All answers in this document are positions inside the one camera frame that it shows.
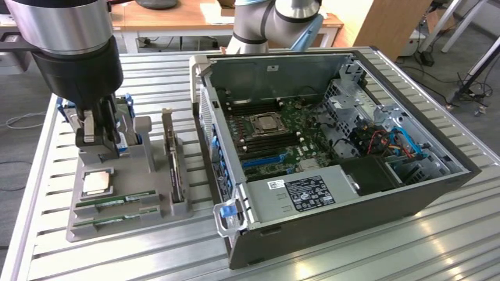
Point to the silver chipset heatsink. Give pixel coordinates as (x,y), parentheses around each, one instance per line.
(310,165)

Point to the white table frame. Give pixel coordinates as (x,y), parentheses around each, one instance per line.
(462,26)

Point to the brown cardboard box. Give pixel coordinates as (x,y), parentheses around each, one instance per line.
(226,8)

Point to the dark bowl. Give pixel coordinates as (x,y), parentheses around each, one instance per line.
(156,3)

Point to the wooden desk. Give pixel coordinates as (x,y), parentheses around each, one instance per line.
(186,17)
(118,20)

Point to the wooden cabinet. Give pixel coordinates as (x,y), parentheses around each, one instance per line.
(390,29)

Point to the black open PC case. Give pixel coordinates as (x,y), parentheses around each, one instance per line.
(350,228)

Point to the hard disk with blue rails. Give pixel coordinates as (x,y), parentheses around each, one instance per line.
(68,114)

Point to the silver CPU chip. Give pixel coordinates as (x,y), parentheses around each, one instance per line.
(269,123)
(94,183)

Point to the blue case release latch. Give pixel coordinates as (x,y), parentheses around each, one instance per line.
(226,212)

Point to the metal disk bay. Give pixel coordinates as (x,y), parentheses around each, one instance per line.
(425,172)

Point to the grey power supply unit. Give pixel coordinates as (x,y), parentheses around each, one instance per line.
(265,205)

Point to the blue expansion slot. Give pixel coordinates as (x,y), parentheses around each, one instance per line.
(261,161)

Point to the black power adapter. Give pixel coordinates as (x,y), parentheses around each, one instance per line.
(425,60)

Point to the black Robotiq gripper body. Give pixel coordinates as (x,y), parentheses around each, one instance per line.
(81,79)

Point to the black wheeled stand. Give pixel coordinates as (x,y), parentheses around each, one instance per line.
(460,93)

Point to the green RAM stick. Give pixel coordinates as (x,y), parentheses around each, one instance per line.
(110,202)
(113,220)

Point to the green motherboard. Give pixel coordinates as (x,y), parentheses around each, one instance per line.
(312,137)

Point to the perforated metal drive cage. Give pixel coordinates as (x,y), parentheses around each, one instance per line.
(342,123)

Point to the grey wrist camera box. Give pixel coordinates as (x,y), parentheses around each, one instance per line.
(14,41)

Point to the graphics card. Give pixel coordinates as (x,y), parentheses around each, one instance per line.
(174,169)

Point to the white box device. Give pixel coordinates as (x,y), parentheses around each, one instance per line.
(409,47)

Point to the white paper stack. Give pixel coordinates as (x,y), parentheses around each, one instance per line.
(214,17)

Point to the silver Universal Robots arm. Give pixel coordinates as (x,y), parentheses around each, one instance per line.
(58,23)

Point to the grey parts rack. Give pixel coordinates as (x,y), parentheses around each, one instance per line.
(128,178)

